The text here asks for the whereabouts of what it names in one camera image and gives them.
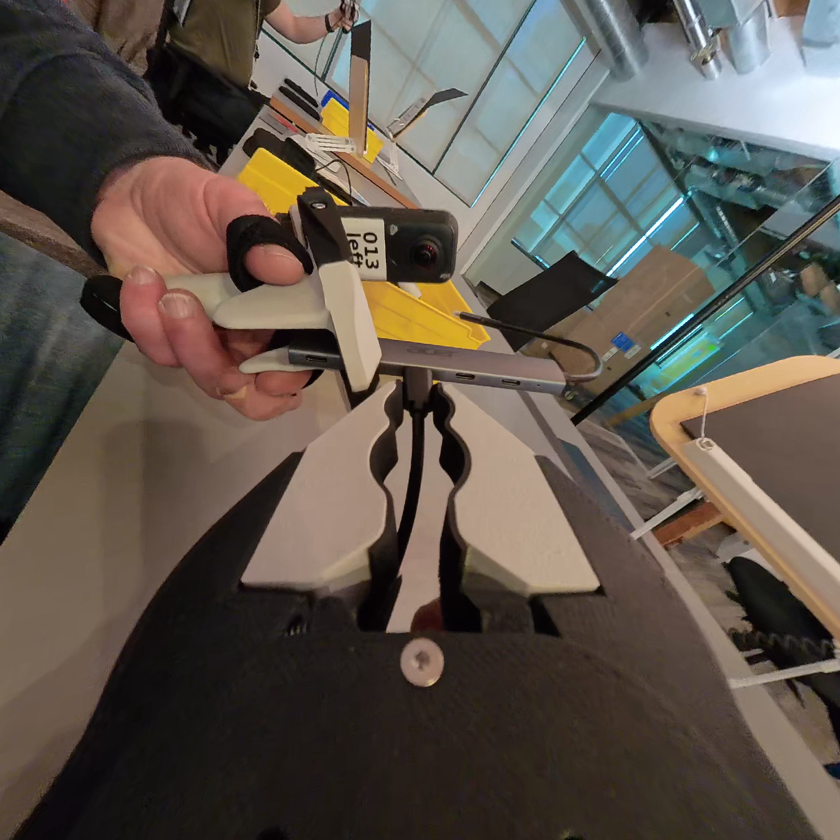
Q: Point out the cardboard box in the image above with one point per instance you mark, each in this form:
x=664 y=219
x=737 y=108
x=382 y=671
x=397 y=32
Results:
x=643 y=309

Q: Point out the person's jeans leg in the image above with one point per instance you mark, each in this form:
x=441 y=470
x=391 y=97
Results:
x=46 y=381

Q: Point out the yellow plastic bin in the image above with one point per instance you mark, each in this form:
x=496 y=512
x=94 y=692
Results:
x=407 y=309

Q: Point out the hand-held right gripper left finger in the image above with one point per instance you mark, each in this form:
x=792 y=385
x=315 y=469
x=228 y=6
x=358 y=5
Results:
x=322 y=525

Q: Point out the white tablet stand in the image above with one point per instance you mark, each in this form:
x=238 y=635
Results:
x=775 y=433

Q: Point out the grey usb hub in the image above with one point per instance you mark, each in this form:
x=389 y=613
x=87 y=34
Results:
x=486 y=368

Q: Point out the light wooden desk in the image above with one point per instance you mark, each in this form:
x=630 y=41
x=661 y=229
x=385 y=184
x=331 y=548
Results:
x=328 y=158

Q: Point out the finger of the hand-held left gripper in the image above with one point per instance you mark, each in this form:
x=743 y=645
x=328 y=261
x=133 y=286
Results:
x=352 y=328

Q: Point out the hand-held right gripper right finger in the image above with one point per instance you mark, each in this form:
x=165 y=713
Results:
x=519 y=525

